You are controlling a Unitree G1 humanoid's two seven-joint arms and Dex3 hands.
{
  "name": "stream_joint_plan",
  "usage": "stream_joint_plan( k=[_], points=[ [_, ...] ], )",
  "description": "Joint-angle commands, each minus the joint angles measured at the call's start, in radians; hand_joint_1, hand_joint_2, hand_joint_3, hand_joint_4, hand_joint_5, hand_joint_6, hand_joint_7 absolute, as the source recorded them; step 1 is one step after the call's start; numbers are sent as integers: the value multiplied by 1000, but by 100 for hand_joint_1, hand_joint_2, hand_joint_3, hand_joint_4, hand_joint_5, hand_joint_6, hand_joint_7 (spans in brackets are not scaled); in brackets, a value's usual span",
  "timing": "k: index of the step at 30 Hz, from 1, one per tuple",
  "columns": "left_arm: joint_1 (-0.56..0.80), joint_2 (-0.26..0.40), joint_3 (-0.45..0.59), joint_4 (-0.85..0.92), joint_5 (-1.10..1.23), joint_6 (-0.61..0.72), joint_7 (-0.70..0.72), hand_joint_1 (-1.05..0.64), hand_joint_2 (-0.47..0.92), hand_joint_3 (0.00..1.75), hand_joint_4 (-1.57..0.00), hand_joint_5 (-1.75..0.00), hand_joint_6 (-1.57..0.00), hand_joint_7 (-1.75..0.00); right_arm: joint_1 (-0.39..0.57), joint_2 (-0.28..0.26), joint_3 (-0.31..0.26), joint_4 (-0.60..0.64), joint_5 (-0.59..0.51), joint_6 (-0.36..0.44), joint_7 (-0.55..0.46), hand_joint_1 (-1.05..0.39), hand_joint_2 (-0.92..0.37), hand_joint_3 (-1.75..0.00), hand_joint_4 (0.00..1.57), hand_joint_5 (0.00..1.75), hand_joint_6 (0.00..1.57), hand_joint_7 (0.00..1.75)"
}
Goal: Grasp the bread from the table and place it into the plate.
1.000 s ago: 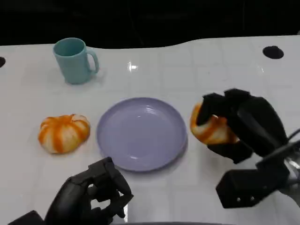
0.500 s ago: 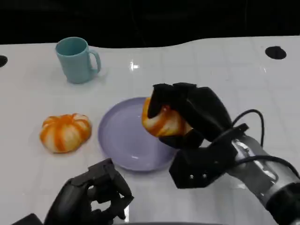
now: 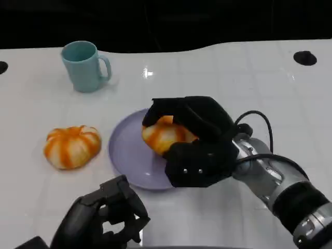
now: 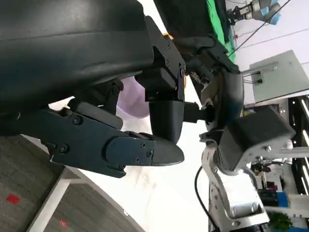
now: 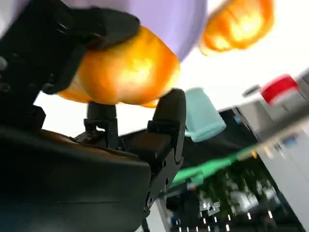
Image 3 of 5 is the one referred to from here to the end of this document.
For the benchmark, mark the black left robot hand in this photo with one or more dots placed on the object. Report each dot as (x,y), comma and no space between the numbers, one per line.
(83,223)

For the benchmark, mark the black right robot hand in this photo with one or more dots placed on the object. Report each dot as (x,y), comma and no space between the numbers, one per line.
(205,160)

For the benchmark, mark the orange and white bread roll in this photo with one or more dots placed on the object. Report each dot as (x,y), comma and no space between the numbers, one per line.
(160,137)
(71,147)

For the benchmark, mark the lilac plate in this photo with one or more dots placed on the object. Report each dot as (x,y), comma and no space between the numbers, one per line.
(127,153)

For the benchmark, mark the pale green mug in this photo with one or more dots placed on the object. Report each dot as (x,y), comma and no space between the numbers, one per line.
(80,70)

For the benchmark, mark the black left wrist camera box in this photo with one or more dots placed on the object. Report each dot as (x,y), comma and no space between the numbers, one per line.
(32,243)

